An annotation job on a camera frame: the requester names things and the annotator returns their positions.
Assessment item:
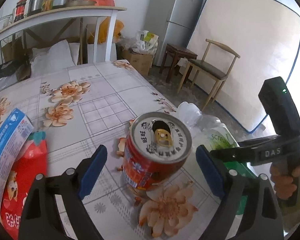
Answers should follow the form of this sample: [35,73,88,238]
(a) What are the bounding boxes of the red snack bag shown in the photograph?
[0,132,47,239]

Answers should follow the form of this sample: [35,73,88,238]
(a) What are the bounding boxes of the red drink can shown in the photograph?
[123,112,192,191]

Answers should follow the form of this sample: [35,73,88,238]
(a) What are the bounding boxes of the person's right hand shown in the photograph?
[270,164,300,200]

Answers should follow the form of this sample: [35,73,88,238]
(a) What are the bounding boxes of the blue white long box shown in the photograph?
[0,108,33,209]

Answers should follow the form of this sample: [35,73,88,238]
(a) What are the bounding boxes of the wooden chair dark seat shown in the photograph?
[177,39,241,111]

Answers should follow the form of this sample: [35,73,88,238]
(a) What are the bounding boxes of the white mattress blue trim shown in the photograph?
[188,0,300,133]

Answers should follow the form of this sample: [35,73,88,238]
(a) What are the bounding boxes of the floral tablecloth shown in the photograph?
[0,59,241,240]

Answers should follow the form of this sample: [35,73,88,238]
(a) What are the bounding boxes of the dark wooden stool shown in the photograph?
[159,43,197,83]

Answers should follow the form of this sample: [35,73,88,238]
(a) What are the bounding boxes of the brown cardboard box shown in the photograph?
[122,50,153,76]

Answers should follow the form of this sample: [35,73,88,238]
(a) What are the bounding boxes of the white bags on box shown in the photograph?
[117,30,159,56]

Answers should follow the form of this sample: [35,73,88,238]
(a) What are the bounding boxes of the black clothing pile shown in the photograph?
[0,60,25,78]

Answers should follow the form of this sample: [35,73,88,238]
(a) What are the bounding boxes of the white pillow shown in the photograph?
[30,40,80,77]

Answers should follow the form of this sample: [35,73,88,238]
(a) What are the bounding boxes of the silver refrigerator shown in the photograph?
[143,0,203,66]

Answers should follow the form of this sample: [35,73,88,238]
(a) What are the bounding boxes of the white cardboard box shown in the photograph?
[87,43,117,63]

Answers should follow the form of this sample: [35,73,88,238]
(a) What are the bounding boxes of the yellow plastic bag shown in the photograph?
[87,17,125,45]

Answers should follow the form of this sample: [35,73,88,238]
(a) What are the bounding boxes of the white side table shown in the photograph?
[0,5,128,65]

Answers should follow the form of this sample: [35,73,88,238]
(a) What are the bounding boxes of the dark sauce jar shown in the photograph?
[14,0,27,22]

